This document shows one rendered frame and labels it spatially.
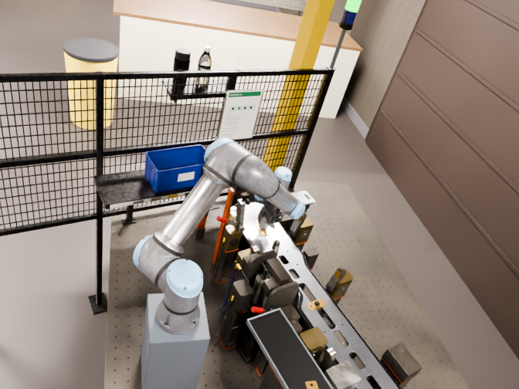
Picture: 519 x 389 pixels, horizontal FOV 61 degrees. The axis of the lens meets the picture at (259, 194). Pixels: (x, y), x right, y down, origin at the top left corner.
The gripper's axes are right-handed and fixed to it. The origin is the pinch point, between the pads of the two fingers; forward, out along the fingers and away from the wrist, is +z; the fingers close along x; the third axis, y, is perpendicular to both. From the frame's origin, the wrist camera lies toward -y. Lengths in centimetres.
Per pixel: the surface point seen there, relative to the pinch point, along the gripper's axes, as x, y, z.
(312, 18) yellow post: 43, -60, -78
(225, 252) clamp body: -19.6, 2.9, 9.1
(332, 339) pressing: -4, 63, 2
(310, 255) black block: 14.9, 21.1, 3.0
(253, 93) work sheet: 15, -55, -40
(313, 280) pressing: 6.4, 35.2, 1.9
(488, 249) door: 215, 22, 63
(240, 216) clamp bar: -16.0, 1.6, -12.0
